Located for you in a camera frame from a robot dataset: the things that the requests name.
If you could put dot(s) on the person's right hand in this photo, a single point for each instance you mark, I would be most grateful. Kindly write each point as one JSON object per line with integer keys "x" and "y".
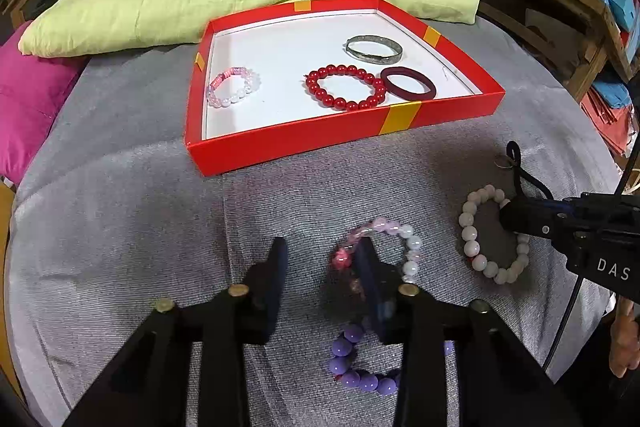
{"x": 625, "y": 342}

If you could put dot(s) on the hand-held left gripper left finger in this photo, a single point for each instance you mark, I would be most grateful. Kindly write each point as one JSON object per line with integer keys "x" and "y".
{"x": 279, "y": 292}

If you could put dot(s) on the stack of red paper bags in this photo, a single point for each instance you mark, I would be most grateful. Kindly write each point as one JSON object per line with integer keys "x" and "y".
{"x": 607, "y": 122}

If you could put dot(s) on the silver bangle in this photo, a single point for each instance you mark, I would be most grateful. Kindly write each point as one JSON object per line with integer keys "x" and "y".
{"x": 370, "y": 57}

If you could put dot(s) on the shallow red cardboard box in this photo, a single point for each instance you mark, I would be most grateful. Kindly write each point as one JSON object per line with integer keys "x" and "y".
{"x": 280, "y": 57}

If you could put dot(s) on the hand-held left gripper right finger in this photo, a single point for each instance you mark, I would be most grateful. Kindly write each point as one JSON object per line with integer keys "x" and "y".
{"x": 370, "y": 292}

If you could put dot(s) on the dark red bangle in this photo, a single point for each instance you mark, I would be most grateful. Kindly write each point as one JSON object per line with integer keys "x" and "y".
{"x": 400, "y": 93}

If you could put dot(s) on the blue paper bags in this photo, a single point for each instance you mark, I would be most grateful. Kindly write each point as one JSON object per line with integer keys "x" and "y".
{"x": 612, "y": 87}

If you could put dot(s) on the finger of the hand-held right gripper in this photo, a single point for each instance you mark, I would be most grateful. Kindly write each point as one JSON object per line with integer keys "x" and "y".
{"x": 535, "y": 219}

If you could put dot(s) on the grey blanket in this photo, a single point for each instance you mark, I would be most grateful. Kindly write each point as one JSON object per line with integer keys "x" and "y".
{"x": 125, "y": 207}

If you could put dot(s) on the magenta pillow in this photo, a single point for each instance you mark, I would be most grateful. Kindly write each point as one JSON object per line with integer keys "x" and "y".
{"x": 30, "y": 97}

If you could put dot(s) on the light green cloth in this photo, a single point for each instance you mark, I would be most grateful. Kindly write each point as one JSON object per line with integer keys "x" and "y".
{"x": 150, "y": 7}

